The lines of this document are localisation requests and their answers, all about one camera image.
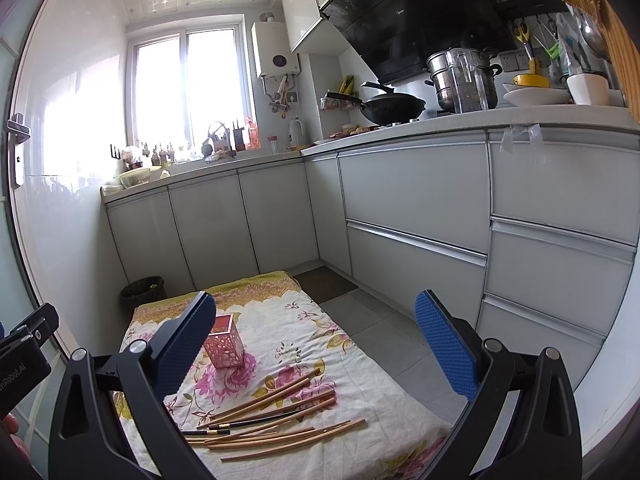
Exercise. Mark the dark floor mat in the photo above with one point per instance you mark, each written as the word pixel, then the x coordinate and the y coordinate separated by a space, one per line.
pixel 323 284

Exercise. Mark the door handle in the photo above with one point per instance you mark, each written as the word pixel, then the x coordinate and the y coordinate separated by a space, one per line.
pixel 19 135

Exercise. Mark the black wok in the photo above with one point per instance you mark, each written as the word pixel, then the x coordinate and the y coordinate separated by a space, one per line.
pixel 386 108

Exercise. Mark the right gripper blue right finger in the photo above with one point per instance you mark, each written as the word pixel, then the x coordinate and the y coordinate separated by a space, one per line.
pixel 543 438

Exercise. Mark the black chopstick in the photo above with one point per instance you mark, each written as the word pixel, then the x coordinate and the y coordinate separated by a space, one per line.
pixel 226 427

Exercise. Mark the pink perforated utensil holder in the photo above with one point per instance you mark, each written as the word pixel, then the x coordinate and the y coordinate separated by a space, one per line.
pixel 223 345

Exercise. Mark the stainless steel steamer pot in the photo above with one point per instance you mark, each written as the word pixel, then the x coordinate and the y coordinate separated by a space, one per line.
pixel 464 80

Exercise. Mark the wooden chopstick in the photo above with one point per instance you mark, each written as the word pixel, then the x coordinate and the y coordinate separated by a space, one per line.
pixel 313 374
pixel 306 403
pixel 276 437
pixel 299 414
pixel 309 439
pixel 263 400

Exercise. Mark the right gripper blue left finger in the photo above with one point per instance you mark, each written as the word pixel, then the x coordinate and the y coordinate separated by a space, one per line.
pixel 87 440

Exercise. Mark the window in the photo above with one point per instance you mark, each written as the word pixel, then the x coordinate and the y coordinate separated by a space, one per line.
pixel 188 85

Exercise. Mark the floral cloth mat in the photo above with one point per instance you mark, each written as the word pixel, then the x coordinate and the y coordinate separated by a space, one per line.
pixel 286 336

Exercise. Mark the white plate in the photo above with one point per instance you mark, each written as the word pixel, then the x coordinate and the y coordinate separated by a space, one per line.
pixel 534 96

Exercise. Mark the black waste bin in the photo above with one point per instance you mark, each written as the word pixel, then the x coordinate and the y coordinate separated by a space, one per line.
pixel 142 291

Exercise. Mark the black range hood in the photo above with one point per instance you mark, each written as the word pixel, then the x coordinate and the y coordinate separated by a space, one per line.
pixel 395 38

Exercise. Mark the white plastic jug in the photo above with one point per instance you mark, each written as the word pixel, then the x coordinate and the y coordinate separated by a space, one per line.
pixel 296 133

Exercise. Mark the white ceramic cup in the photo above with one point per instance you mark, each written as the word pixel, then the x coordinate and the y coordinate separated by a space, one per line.
pixel 588 89

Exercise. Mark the white water heater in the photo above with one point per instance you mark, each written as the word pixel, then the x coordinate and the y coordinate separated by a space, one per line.
pixel 272 51

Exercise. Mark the person left hand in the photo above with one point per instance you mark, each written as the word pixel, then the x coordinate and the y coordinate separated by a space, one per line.
pixel 11 426

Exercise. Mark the yellow bowl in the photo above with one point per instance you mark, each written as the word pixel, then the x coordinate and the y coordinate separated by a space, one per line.
pixel 531 80

